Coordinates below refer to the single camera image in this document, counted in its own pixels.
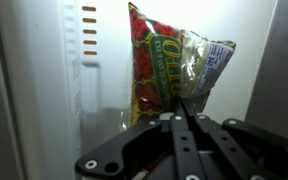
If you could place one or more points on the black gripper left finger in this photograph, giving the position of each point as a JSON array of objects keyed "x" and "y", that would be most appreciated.
[{"x": 144, "y": 150}]

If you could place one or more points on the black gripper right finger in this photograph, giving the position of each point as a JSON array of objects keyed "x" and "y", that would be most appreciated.
[{"x": 244, "y": 150}]

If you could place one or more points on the red green snack packet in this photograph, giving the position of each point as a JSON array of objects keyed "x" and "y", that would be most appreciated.
[{"x": 157, "y": 66}]

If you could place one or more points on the white fridge body interior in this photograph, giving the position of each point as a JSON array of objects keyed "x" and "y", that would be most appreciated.
[{"x": 34, "y": 83}]

